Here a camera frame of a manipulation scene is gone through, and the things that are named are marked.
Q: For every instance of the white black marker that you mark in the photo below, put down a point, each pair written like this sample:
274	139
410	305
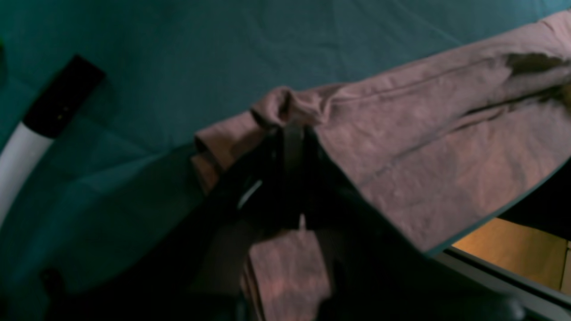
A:
49	115

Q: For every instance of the blue table cloth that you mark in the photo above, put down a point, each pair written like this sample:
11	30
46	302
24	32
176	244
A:
118	177

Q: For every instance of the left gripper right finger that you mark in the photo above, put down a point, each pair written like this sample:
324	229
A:
377	274

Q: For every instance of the pinkish-brown T-shirt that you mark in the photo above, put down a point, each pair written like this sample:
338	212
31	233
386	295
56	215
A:
437	144

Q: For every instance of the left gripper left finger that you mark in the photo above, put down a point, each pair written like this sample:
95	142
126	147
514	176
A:
193	274

